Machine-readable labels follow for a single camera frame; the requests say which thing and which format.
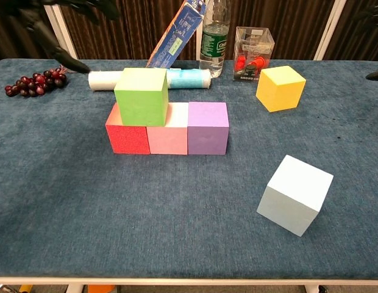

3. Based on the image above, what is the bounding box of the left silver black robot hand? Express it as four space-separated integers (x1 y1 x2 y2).
0 0 121 74

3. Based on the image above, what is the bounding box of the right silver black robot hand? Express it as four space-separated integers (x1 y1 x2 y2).
356 4 378 82

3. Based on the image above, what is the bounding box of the green foam cube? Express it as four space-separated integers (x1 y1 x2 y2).
113 67 169 127

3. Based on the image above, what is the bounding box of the yellow foam cube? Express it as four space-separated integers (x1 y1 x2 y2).
255 65 307 113

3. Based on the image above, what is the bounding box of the red foam cube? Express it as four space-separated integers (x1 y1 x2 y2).
105 103 151 156

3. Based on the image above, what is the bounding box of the pink foam cube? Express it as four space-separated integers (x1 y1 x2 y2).
146 102 190 156

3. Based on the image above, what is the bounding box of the purple foam cube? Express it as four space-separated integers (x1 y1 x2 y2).
187 101 230 156

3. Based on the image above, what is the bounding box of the dark red grape bunch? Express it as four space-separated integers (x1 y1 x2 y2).
4 63 86 98

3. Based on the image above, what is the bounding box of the blue cardboard box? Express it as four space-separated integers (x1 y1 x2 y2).
144 0 207 70

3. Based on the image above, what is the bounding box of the clear box with red pieces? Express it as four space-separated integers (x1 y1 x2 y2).
232 26 275 82

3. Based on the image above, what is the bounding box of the white plastic bag roll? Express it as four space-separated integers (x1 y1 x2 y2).
87 68 212 92

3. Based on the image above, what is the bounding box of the clear plastic water bottle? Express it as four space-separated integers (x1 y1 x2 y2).
199 0 231 79

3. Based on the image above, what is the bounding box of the light blue foam cube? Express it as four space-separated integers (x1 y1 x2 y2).
256 154 334 237

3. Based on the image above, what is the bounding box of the orange object under table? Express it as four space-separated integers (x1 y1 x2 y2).
87 284 116 293

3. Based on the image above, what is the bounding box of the white screen post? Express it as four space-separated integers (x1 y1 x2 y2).
41 0 78 60
313 0 348 60
196 29 205 61

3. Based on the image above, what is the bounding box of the white table frame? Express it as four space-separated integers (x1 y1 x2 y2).
0 276 378 293

